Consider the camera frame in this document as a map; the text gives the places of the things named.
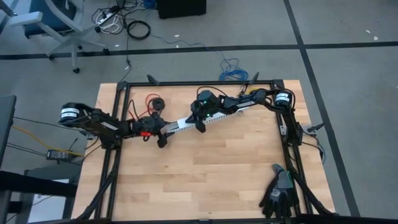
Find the grey work glove green cuff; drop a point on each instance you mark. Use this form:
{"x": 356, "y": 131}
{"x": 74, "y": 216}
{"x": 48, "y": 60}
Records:
{"x": 283, "y": 180}

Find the black work glove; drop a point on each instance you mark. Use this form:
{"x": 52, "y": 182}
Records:
{"x": 276, "y": 202}

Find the white grey mesh office chair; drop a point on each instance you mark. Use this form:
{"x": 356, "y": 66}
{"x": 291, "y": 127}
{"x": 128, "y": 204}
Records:
{"x": 46, "y": 21}

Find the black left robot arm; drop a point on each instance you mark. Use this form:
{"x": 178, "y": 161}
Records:
{"x": 99, "y": 124}

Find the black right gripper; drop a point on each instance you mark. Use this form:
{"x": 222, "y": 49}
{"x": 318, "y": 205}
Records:
{"x": 203, "y": 113}

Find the dark desk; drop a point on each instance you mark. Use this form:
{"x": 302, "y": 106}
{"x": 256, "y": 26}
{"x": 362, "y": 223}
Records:
{"x": 31, "y": 183}
{"x": 6, "y": 124}

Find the black box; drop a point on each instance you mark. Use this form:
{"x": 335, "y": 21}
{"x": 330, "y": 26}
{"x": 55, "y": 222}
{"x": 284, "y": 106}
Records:
{"x": 180, "y": 7}

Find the black power adapter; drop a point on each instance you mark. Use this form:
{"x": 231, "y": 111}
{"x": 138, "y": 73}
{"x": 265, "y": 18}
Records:
{"x": 57, "y": 154}

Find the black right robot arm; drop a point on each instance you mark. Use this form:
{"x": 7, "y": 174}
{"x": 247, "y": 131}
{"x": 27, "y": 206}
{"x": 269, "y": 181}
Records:
{"x": 248, "y": 102}

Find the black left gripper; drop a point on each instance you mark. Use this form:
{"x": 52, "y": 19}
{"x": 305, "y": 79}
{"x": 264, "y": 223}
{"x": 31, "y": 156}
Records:
{"x": 152, "y": 124}

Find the white power strip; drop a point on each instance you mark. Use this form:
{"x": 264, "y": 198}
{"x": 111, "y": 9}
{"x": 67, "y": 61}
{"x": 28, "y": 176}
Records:
{"x": 105, "y": 17}

